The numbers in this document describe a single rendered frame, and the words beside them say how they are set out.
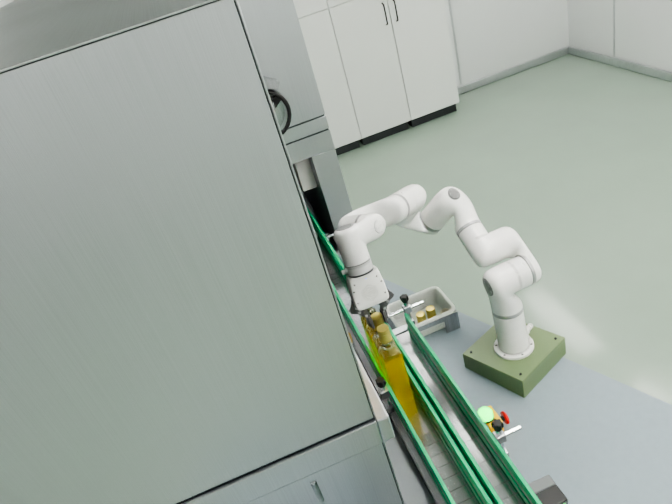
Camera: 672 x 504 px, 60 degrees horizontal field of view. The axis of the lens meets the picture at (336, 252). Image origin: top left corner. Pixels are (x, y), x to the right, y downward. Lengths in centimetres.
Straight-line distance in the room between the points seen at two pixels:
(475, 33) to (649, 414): 502
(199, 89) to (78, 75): 13
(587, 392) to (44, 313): 155
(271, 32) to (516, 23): 450
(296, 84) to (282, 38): 19
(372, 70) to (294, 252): 474
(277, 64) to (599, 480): 180
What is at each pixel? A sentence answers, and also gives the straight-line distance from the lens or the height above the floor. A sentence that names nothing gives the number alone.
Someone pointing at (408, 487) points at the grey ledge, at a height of 88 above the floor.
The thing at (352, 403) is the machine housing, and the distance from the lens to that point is 105.
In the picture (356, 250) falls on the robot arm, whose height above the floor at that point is 138.
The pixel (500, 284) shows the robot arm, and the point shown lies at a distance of 178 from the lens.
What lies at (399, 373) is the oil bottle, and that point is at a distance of 171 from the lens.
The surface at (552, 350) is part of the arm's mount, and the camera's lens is 198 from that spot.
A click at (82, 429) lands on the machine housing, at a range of 99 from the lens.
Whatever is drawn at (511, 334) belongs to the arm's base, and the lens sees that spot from 190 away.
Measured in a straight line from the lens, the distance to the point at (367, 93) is 556.
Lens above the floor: 221
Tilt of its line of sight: 32 degrees down
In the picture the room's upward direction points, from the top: 18 degrees counter-clockwise
